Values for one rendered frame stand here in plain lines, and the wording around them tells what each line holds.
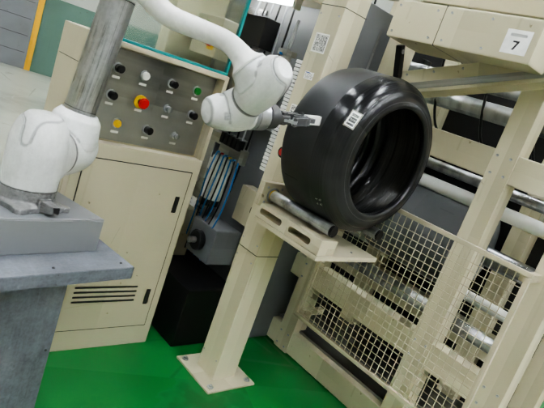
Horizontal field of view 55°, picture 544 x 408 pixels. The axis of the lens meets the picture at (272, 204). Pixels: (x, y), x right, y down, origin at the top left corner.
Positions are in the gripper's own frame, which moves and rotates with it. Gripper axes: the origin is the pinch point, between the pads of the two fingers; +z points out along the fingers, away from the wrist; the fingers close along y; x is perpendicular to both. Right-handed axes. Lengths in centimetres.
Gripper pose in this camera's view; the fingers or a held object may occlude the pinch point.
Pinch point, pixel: (312, 120)
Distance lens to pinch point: 172.5
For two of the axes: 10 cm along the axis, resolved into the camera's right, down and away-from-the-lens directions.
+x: -2.3, 9.2, 3.2
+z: 7.5, -0.4, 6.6
